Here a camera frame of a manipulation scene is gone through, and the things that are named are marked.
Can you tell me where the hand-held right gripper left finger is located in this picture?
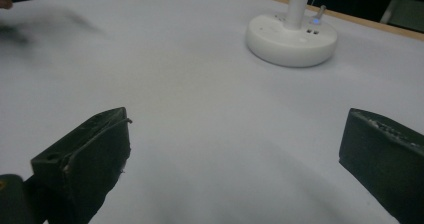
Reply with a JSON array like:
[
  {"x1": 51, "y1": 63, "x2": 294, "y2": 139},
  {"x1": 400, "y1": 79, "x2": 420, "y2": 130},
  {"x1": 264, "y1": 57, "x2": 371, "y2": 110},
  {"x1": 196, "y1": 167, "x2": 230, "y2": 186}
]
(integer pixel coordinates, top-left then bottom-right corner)
[{"x1": 30, "y1": 106, "x2": 133, "y2": 224}]

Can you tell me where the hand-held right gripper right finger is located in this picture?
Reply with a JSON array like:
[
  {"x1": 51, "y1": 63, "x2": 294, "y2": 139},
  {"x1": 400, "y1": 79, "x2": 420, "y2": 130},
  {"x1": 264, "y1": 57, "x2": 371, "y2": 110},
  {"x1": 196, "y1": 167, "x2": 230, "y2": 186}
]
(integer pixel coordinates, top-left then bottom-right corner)
[{"x1": 338, "y1": 107, "x2": 424, "y2": 224}]

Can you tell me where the white round lamp base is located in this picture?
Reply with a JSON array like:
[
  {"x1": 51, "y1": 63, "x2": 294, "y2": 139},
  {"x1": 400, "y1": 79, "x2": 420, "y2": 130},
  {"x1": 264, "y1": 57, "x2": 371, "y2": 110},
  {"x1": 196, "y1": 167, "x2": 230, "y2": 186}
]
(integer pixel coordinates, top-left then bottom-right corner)
[{"x1": 245, "y1": 0, "x2": 338, "y2": 68}]

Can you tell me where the metal stand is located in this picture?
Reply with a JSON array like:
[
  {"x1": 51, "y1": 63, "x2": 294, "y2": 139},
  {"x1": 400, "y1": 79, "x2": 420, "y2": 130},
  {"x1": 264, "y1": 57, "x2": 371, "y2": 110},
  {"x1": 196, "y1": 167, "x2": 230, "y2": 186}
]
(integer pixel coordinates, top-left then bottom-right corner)
[{"x1": 379, "y1": 0, "x2": 424, "y2": 32}]

